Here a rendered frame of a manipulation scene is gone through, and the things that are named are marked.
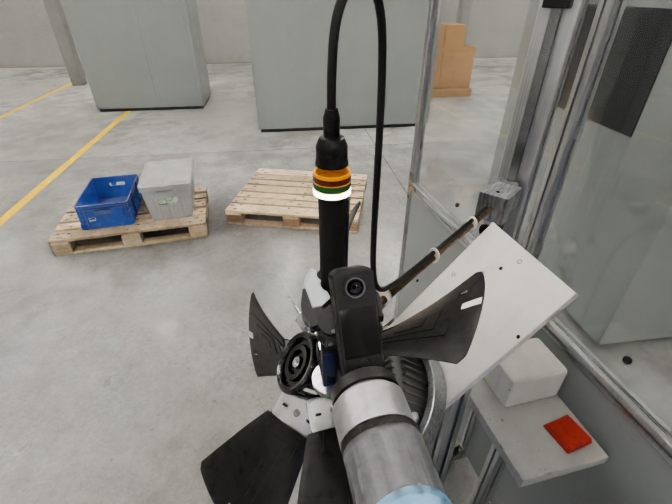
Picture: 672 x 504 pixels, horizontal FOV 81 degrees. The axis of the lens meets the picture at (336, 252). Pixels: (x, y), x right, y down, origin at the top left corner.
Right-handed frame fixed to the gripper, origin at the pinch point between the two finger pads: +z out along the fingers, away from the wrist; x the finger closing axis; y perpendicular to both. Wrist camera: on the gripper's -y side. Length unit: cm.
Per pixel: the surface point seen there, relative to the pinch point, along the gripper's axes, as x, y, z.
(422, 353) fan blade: 11.0, 8.8, -10.0
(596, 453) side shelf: 65, 62, -6
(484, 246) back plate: 39.3, 15.3, 21.4
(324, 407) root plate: -1.5, 28.8, -1.9
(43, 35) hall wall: -513, 76, 1258
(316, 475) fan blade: -4.8, 30.1, -12.5
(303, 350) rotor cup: -3.8, 23.4, 7.0
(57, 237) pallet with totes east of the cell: -171, 134, 264
